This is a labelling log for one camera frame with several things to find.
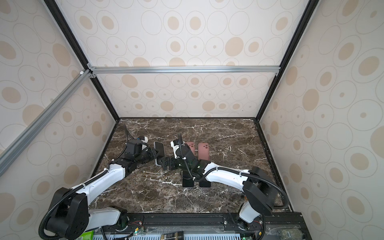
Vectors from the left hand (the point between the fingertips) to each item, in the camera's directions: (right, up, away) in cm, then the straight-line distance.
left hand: (164, 149), depth 84 cm
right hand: (+2, -5, -6) cm, 8 cm away
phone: (-3, 0, +3) cm, 4 cm away
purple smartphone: (+23, -20, 0) cm, 31 cm away
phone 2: (+13, -19, +5) cm, 24 cm away
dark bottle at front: (+10, -37, -17) cm, 42 cm away
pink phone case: (+15, 0, +18) cm, 23 cm away
